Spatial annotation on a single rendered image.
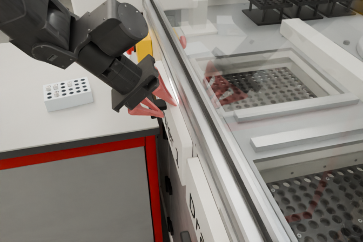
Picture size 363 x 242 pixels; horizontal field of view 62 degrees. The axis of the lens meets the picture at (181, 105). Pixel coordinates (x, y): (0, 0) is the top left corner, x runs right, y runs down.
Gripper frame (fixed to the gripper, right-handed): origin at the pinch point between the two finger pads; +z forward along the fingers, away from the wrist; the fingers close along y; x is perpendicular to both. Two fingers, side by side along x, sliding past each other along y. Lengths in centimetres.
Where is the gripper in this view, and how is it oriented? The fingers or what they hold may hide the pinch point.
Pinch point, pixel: (166, 107)
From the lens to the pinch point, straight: 57.5
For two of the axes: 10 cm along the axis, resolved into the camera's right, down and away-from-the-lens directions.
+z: 6.5, 5.1, 5.6
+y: 7.3, -6.1, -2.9
